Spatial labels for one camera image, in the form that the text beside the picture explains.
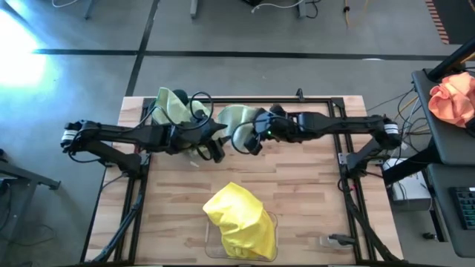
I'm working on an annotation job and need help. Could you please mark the black mat striped edge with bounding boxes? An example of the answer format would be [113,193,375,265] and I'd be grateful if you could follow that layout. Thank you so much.
[425,0,475,45]

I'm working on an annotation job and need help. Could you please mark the green microfiber towel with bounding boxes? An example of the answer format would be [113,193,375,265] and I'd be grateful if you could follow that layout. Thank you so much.
[151,86,212,159]
[216,104,261,154]

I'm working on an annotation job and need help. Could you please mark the gray desk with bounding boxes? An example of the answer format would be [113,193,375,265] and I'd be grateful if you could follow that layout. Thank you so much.
[425,162,475,259]

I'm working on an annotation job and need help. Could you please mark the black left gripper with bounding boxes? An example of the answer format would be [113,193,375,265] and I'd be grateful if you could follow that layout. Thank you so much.
[168,118,228,164]

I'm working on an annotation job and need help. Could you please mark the yellow cable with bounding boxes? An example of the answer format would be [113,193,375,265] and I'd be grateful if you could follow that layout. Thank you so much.
[343,0,368,30]

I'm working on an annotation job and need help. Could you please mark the black floor cable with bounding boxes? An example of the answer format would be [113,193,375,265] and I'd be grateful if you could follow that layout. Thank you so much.
[0,222,56,248]

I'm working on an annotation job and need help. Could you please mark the white box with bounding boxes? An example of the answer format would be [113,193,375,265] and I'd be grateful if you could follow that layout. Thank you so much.
[381,157,433,212]

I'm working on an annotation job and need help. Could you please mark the gray metal stand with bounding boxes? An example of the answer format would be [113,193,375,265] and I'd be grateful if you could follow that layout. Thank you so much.
[0,148,62,191]

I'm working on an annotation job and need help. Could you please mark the black upright pole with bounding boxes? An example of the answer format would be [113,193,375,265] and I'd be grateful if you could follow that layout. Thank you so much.
[426,36,475,82]

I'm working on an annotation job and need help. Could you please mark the yellow microfiber towel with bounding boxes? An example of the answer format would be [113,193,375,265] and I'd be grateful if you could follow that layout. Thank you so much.
[221,222,278,261]
[202,181,278,261]

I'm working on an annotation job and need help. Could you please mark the black keyboard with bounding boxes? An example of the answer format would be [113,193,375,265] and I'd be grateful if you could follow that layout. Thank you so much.
[450,186,475,231]

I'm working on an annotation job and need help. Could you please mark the black aluminium table frame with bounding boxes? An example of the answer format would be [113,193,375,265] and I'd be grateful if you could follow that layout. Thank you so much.
[79,96,405,267]

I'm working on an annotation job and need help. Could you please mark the tangled floor cables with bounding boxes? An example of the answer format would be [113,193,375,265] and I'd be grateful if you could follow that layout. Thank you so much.
[365,87,433,149]

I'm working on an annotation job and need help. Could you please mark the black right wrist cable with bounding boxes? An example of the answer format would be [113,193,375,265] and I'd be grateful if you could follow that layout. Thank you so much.
[230,121,261,154]

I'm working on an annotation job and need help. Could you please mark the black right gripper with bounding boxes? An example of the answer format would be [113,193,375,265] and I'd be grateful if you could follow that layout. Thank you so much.
[244,107,298,156]

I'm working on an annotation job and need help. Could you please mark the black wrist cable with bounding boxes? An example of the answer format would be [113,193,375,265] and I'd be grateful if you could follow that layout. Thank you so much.
[189,90,215,131]
[230,121,261,154]

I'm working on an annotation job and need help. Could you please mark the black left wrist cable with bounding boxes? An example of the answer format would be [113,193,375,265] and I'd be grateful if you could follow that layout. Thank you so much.
[189,90,215,131]

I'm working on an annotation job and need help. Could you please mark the orange cloth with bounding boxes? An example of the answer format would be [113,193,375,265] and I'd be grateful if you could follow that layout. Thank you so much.
[427,71,475,129]

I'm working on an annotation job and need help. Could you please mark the clear plastic basket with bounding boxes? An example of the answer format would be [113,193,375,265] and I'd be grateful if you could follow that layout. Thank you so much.
[203,209,280,263]

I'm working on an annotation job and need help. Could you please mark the gray side table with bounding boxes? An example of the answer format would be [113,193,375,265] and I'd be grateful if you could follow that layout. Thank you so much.
[410,68,475,166]

